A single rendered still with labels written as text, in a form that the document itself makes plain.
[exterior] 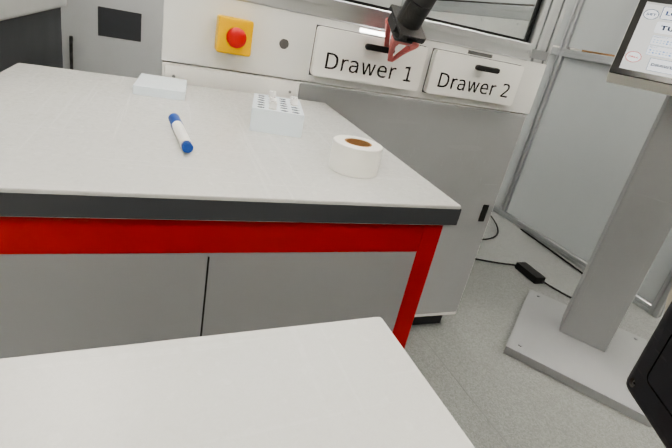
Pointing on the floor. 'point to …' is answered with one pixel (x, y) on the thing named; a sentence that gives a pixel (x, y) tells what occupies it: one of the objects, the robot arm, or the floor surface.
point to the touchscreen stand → (606, 288)
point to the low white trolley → (192, 219)
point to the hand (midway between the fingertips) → (389, 53)
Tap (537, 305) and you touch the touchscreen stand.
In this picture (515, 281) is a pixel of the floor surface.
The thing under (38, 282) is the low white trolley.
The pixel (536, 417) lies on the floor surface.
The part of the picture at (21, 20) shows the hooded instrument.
